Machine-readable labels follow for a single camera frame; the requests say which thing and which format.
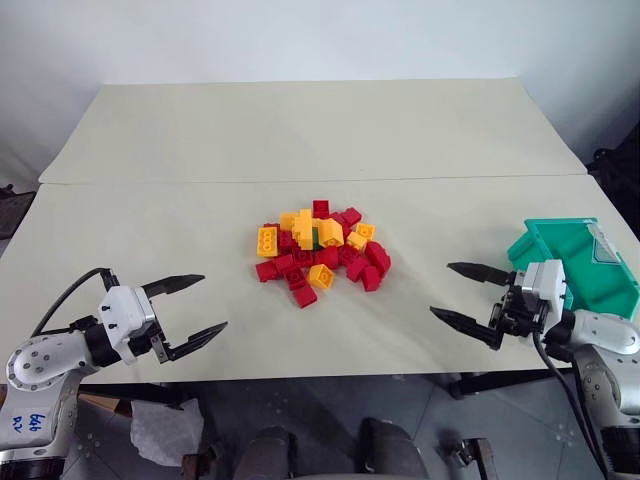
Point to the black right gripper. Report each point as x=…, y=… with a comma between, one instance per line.
x=517, y=317

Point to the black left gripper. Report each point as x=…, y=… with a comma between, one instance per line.
x=150, y=345

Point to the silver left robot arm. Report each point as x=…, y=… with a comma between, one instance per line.
x=37, y=362

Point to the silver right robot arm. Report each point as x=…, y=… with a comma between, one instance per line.
x=607, y=335

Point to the red building block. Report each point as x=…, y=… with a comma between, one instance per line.
x=294, y=278
x=378, y=256
x=303, y=256
x=266, y=271
x=304, y=296
x=367, y=248
x=327, y=257
x=286, y=240
x=338, y=218
x=354, y=270
x=351, y=215
x=371, y=279
x=321, y=209
x=271, y=226
x=349, y=254
x=284, y=263

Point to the green plastic bin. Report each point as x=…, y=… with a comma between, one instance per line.
x=590, y=285

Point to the white crumpled plastic bag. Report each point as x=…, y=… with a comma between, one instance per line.
x=165, y=432

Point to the brown cardboard piece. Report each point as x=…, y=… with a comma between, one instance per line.
x=102, y=402

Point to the clear bin label plate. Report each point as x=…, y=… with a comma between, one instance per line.
x=605, y=245

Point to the dark rounded shape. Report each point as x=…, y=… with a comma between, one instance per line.
x=390, y=450
x=272, y=452

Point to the dark equipment base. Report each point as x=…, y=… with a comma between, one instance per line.
x=12, y=210

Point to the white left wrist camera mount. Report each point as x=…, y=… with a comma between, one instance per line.
x=122, y=310

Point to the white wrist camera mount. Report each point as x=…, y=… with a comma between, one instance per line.
x=545, y=290
x=122, y=310

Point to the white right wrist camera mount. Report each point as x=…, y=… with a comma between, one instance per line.
x=545, y=290

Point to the grey metal foot bracket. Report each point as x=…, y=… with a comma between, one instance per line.
x=472, y=455

